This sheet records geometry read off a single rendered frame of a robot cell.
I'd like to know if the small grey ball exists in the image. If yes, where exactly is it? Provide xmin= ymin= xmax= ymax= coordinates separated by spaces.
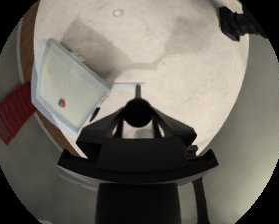
xmin=113 ymin=10 xmax=122 ymax=16

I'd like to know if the grey mug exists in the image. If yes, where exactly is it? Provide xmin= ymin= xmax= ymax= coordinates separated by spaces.
xmin=134 ymin=129 xmax=153 ymax=138

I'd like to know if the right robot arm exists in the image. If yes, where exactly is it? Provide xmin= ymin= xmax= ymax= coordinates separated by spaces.
xmin=222 ymin=4 xmax=268 ymax=42

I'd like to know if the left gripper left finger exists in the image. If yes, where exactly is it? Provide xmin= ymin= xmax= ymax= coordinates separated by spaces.
xmin=80 ymin=107 xmax=124 ymax=138

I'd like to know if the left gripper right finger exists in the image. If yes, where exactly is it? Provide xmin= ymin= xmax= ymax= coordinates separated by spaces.
xmin=151 ymin=107 xmax=197 ymax=150

